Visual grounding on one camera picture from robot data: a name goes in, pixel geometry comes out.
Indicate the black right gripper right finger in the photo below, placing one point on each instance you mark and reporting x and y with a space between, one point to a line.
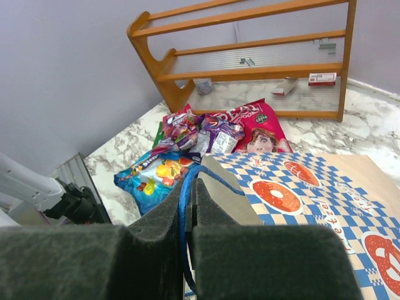
232 261

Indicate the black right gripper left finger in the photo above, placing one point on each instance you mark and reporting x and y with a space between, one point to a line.
102 261

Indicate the blue gummy snack bag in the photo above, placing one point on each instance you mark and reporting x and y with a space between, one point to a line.
152 177

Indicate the red pink snack bag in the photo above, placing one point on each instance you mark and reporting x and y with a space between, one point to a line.
262 130

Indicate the blue checkered paper bag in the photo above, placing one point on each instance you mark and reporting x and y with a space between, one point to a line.
348 194

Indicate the pink berry candy packet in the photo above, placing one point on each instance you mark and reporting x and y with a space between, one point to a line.
180 131

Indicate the green snack bag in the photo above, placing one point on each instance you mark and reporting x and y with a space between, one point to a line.
159 135

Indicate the purple snack bag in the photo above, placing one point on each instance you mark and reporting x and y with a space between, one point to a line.
216 136

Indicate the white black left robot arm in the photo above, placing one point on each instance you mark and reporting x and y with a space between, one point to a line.
52 197

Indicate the orange wooden rack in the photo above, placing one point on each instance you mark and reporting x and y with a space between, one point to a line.
303 76

